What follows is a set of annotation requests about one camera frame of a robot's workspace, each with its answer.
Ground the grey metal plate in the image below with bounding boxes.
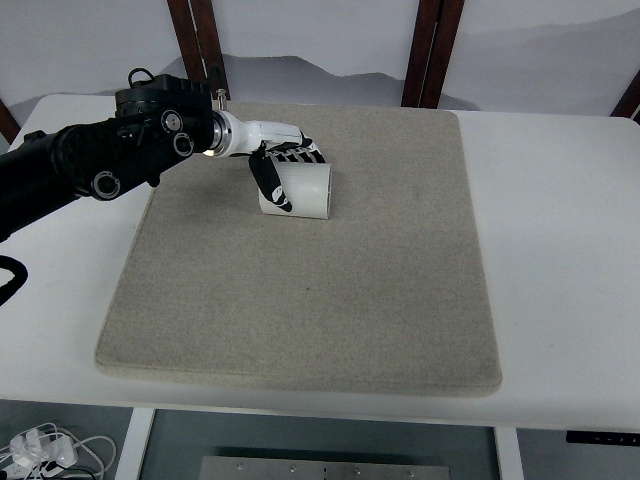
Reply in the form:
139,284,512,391
199,456,451,480

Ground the white ribbed cup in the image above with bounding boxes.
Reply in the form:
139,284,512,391
258,162,332,220

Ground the far right brown wooden post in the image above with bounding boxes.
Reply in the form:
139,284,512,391
610,71,640,123

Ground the brown wooden frame post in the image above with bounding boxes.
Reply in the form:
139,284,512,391
401,0,465,109
166,0,230,95

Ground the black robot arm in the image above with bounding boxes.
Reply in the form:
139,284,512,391
1,74,324,239

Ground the beige felt mat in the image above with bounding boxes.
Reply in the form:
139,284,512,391
95,104,502,396

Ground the left brown wooden frame post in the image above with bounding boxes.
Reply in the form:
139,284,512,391
166,0,230,95

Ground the white power adapter with cables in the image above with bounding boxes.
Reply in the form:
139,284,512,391
0,421,117,480

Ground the black braided cable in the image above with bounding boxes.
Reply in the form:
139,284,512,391
0,254,29,309

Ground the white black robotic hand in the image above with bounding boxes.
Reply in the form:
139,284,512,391
219,111,326,212

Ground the right brown wooden frame post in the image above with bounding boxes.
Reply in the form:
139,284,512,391
401,0,465,109

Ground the far left brown wooden post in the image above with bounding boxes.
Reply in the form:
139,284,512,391
0,100,20,144

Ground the black desk control panel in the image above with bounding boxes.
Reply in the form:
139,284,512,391
566,430,640,447

